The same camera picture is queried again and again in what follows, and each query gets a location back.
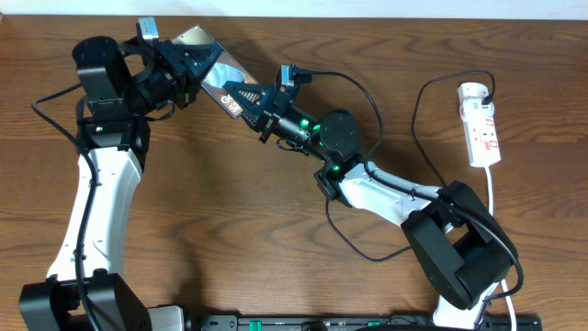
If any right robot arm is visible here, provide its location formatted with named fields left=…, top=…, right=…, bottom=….
left=223, top=78, right=522, bottom=330

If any black right camera cable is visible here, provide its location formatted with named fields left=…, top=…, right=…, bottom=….
left=293, top=67, right=526, bottom=331

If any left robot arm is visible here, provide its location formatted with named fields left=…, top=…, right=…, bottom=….
left=19, top=36, right=222, bottom=330

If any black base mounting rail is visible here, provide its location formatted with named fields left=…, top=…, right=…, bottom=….
left=146, top=305, right=542, bottom=331

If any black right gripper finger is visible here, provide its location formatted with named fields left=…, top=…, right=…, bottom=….
left=221, top=82, right=277, bottom=118
left=241, top=112, right=260, bottom=132

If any black USB charging cable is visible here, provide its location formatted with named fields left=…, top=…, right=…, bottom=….
left=324, top=69, right=497, bottom=264

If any black left camera cable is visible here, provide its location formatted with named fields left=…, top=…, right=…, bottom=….
left=30, top=82, right=107, bottom=331

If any white power strip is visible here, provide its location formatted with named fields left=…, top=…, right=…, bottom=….
left=459, top=98, right=501, bottom=167

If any black camera cable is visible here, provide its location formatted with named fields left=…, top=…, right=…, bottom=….
left=293, top=67, right=526, bottom=331
left=30, top=82, right=107, bottom=331

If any white USB charger plug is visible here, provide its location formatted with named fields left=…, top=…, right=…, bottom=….
left=458, top=82, right=492, bottom=105

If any white power strip cord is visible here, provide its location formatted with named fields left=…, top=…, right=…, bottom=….
left=483, top=165, right=518, bottom=331

